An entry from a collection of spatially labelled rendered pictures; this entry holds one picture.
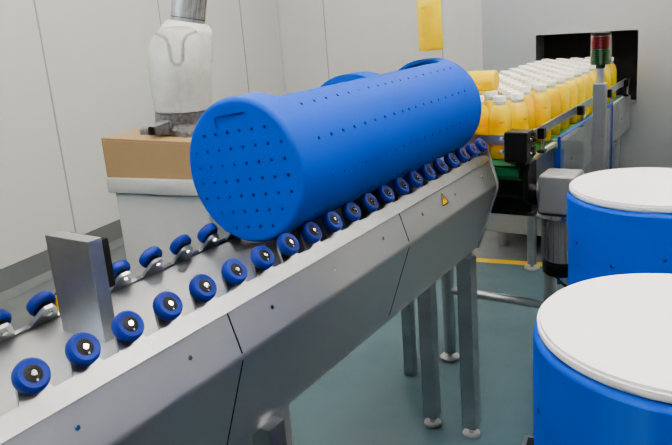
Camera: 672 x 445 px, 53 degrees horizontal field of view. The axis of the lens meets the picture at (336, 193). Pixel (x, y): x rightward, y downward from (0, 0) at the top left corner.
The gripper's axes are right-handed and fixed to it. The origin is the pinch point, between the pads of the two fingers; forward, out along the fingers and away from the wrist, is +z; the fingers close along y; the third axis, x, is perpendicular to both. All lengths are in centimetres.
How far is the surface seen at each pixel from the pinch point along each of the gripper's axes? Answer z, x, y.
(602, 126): 53, 47, 35
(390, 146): 39, -52, 12
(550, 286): 110, 46, 17
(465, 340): 112, 1, 3
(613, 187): 45, -58, 59
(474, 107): 37.8, -3.1, 12.5
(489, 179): 62, 9, 11
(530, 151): 54, 14, 22
